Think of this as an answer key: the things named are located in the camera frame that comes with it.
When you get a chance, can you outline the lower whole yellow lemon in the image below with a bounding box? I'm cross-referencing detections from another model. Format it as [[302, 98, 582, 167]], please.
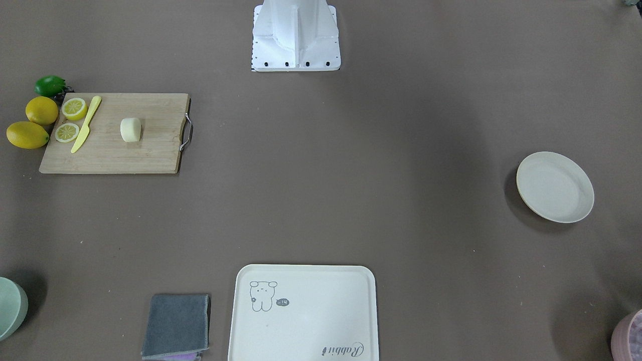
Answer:
[[6, 121, 50, 149]]

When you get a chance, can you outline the yellow plastic knife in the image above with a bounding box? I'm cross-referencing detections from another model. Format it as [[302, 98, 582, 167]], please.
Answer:
[[70, 96, 102, 153]]

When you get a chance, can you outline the lemon half slice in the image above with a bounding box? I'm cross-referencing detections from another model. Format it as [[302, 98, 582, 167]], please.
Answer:
[[53, 122, 80, 143], [61, 97, 89, 121]]

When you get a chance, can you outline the upper whole yellow lemon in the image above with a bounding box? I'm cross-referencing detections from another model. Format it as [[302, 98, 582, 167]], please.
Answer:
[[25, 96, 58, 125]]

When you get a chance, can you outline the cream rectangular tray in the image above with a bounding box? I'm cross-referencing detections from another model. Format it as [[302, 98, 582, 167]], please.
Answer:
[[228, 264, 379, 360]]

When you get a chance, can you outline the green lime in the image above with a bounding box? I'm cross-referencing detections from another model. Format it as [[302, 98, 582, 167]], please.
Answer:
[[34, 75, 67, 97]]

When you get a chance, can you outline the lower lemon half slice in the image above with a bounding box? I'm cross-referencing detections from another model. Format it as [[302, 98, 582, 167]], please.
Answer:
[[53, 122, 80, 143]]

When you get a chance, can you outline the upper lemon half slice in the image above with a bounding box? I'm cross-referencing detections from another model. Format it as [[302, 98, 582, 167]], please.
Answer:
[[61, 97, 89, 121]]

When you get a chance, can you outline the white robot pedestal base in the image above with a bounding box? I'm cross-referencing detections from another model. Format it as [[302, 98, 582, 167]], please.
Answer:
[[251, 1, 342, 72]]

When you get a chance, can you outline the white steamed bun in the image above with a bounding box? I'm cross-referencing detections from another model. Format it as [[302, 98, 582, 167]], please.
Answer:
[[120, 117, 142, 142]]

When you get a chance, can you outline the mint green bowl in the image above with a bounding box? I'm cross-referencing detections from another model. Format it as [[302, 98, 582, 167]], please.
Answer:
[[1, 277, 28, 341]]

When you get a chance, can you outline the wooden cutting board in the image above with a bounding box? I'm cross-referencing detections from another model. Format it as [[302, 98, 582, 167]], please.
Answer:
[[39, 92, 190, 174]]

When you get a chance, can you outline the round cream plate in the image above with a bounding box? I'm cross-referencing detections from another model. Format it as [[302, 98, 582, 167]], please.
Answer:
[[516, 151, 595, 224]]

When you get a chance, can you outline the pink bowl with ice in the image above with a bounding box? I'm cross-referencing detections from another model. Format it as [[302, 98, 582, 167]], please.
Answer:
[[610, 310, 641, 360]]

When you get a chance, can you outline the whole yellow lemon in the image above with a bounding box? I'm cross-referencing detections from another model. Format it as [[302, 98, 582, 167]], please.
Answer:
[[25, 96, 58, 125], [6, 121, 50, 149]]

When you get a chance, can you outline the grey folded cloth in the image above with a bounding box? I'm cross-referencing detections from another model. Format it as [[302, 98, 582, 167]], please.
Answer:
[[141, 293, 210, 360]]

